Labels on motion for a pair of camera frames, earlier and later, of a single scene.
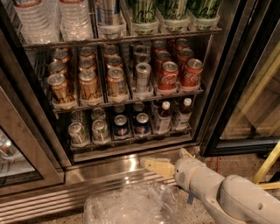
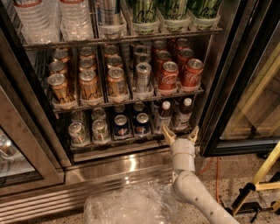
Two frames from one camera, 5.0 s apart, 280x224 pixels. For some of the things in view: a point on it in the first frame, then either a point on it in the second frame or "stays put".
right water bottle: (74, 21) stays put
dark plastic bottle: (181, 120) stays put
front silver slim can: (143, 72) stays put
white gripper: (186, 171) -> (183, 146)
